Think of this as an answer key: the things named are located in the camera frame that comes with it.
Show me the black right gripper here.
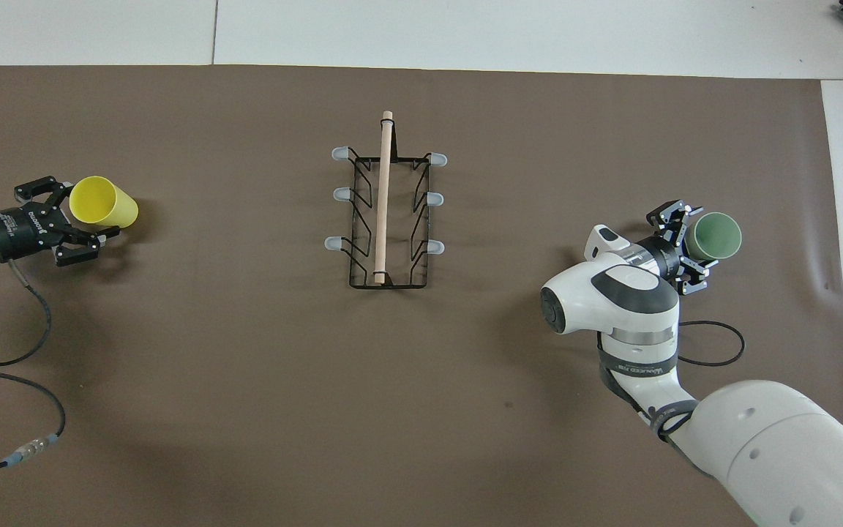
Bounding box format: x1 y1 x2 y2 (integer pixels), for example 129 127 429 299
647 199 715 296

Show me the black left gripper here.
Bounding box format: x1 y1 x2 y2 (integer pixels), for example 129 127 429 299
0 176 121 266

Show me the pale green plastic cup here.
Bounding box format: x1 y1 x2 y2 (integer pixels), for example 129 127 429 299
687 212 743 262

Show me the yellow plastic cup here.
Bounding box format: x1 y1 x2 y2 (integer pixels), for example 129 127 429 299
69 176 139 229

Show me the brown table mat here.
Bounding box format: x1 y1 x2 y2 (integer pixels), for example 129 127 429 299
0 64 843 527

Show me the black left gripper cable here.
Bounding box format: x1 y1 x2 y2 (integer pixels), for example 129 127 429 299
0 260 67 484

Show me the black wire cup rack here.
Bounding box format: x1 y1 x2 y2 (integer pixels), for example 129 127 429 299
324 110 449 291

